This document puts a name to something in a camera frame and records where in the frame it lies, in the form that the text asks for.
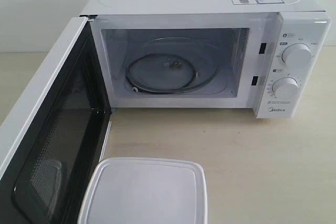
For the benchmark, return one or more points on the clear plastic lidded container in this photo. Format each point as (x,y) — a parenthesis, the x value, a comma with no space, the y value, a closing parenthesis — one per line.
(145,190)

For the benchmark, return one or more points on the white microwave door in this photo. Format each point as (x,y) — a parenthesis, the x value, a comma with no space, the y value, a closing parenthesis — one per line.
(52,139)

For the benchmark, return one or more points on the white Midea microwave oven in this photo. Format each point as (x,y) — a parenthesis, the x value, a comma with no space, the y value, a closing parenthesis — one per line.
(249,41)

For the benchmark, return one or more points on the glass turntable plate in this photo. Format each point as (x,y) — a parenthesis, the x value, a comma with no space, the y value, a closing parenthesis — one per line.
(172,65)

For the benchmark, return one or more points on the lower white control knob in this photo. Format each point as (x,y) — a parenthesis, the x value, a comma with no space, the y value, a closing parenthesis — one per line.
(285,88)

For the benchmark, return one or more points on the white control knob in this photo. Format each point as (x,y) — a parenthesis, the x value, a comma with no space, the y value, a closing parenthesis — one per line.
(285,88)
(296,55)

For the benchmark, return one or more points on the upper white control knob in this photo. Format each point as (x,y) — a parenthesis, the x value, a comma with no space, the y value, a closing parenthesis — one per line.
(296,55)

